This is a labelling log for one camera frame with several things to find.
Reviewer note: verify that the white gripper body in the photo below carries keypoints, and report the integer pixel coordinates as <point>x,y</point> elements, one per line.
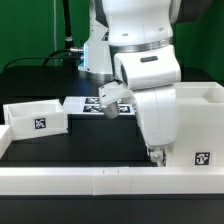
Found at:
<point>156,115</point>

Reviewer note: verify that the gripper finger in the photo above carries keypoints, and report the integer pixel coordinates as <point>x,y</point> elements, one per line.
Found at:
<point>157,156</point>

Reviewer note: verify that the white drawer cabinet frame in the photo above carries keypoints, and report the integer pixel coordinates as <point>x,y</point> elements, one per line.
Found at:
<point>200,126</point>

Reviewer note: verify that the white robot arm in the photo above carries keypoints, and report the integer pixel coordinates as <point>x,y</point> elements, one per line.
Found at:
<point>130,45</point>

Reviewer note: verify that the white rear drawer box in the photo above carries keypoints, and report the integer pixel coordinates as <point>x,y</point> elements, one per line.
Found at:
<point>35,119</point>

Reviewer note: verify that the black pole with connector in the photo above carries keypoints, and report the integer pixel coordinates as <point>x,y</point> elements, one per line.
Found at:
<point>73,53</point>

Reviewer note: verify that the white front fence rail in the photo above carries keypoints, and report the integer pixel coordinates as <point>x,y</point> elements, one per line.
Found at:
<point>111,181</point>

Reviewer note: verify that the white fence rail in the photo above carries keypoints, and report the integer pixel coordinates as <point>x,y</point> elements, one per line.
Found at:
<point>5,138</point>
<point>111,181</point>

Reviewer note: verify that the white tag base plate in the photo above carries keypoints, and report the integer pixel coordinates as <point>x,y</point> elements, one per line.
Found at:
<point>90,105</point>

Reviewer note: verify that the white left fence rail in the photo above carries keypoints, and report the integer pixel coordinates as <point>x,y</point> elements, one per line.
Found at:
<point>5,138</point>

